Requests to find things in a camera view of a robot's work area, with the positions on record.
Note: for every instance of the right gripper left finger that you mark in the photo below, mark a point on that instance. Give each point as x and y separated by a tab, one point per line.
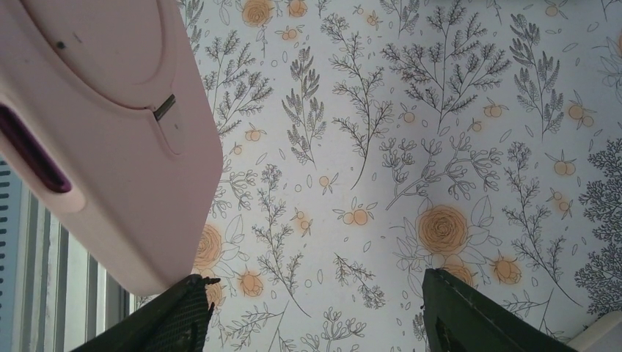
176	320

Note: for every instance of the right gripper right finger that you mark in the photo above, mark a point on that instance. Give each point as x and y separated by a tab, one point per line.
459	318

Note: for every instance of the phone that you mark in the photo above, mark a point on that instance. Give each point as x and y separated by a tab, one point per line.
105	118

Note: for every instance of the floral table mat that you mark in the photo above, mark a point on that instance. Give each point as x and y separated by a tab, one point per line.
365	142

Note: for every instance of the aluminium rail frame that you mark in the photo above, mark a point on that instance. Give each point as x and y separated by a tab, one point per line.
54	295

